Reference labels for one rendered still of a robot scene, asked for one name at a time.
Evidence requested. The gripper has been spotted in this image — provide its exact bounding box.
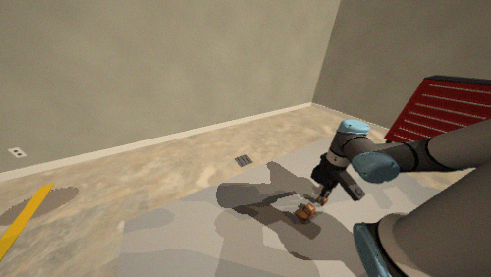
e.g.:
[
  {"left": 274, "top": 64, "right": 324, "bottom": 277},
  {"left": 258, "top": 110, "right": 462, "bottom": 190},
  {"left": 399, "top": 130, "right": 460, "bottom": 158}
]
[{"left": 310, "top": 152, "right": 348, "bottom": 203}]

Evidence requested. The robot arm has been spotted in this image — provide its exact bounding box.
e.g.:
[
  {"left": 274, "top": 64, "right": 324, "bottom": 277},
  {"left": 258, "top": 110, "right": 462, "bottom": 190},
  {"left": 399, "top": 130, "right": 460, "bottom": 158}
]
[{"left": 326, "top": 119, "right": 491, "bottom": 277}]

